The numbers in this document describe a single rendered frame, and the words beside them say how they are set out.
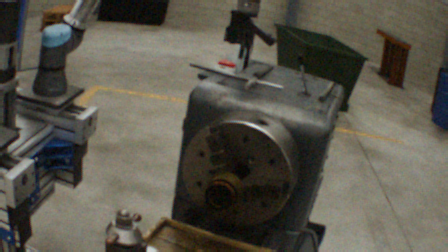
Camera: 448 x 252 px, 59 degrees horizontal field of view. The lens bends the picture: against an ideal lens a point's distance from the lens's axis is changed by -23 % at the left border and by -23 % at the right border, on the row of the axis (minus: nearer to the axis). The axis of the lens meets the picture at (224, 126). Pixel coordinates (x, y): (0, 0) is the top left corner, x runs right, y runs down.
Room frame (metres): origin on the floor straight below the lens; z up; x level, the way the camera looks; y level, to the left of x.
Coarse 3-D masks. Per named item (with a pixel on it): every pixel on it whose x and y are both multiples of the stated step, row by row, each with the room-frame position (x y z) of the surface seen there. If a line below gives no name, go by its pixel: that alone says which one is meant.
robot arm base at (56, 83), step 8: (40, 72) 1.39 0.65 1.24; (48, 72) 1.39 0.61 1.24; (56, 72) 1.40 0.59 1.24; (64, 72) 1.45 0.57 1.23; (40, 80) 1.38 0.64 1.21; (48, 80) 1.38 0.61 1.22; (56, 80) 1.40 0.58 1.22; (64, 80) 1.44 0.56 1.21; (32, 88) 1.40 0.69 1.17; (40, 88) 1.37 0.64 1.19; (48, 88) 1.37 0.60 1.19; (56, 88) 1.40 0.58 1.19; (64, 88) 1.43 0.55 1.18; (48, 96) 1.37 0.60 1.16; (56, 96) 1.39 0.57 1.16
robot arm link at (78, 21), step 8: (80, 0) 1.54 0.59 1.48; (88, 0) 1.54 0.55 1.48; (96, 0) 1.56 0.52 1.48; (80, 8) 1.54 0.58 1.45; (88, 8) 1.55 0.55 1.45; (72, 16) 1.54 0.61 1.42; (80, 16) 1.54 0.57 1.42; (88, 16) 1.57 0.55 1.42; (64, 24) 1.53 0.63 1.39; (72, 24) 1.52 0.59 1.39; (80, 24) 1.55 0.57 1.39; (72, 32) 1.52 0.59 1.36; (80, 32) 1.55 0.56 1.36; (80, 40) 1.59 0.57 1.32
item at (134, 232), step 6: (114, 222) 0.77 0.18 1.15; (108, 228) 0.77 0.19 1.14; (114, 228) 0.76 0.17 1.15; (120, 228) 0.76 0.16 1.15; (132, 228) 0.77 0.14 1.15; (138, 228) 0.79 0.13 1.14; (108, 234) 0.75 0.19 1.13; (120, 234) 0.75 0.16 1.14; (126, 234) 0.75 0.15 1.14; (132, 234) 0.76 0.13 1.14; (138, 234) 0.77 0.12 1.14; (120, 240) 0.74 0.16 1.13; (126, 240) 0.75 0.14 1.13; (132, 240) 0.75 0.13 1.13; (138, 240) 0.76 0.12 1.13
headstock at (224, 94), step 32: (256, 64) 1.91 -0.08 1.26; (192, 96) 1.47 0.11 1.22; (224, 96) 1.45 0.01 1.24; (256, 96) 1.46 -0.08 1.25; (288, 96) 1.53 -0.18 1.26; (192, 128) 1.46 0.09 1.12; (288, 128) 1.38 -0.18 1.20; (320, 128) 1.36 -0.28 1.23; (320, 160) 1.36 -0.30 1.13; (288, 224) 1.36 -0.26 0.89
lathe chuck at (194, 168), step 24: (216, 120) 1.32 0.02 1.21; (240, 120) 1.27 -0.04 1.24; (264, 120) 1.31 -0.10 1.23; (192, 144) 1.29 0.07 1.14; (240, 144) 1.25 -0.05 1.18; (264, 144) 1.24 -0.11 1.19; (288, 144) 1.28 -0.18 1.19; (192, 168) 1.29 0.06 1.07; (264, 168) 1.23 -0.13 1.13; (288, 168) 1.22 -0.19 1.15; (192, 192) 1.28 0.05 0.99; (216, 216) 1.26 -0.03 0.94; (240, 216) 1.24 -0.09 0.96; (264, 216) 1.22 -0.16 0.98
